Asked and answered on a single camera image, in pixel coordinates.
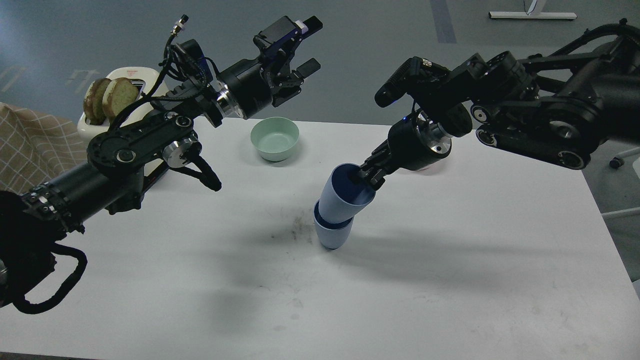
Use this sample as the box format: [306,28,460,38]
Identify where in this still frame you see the black chair caster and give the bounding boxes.
[608,157,626,169]

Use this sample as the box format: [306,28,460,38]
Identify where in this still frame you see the pink bowl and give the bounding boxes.
[415,162,447,176]

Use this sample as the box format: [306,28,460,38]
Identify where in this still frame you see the light blue cup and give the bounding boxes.
[318,162,377,224]
[313,201,354,250]

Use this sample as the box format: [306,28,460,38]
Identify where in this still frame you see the black robot arm, image right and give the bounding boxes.
[347,19,640,191]

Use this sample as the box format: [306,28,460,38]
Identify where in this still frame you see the toast slice left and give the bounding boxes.
[83,78,112,126]

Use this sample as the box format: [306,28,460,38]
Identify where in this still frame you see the beige checkered cloth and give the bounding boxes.
[0,103,87,194]

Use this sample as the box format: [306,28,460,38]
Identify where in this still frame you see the cream white toaster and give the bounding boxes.
[77,65,171,181]

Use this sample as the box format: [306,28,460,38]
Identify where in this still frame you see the white desk base bar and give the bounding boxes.
[488,11,578,21]

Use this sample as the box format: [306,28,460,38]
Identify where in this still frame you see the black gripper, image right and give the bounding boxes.
[349,114,453,191]

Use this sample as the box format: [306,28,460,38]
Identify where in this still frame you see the toast slice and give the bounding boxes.
[102,77,139,120]
[83,78,112,126]

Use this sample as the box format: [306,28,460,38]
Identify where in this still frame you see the mint green bowl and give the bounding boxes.
[250,117,300,162]

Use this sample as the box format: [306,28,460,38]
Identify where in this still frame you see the toast slice right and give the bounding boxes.
[102,77,139,120]

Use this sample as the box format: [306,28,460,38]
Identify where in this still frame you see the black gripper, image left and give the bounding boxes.
[215,16,323,119]

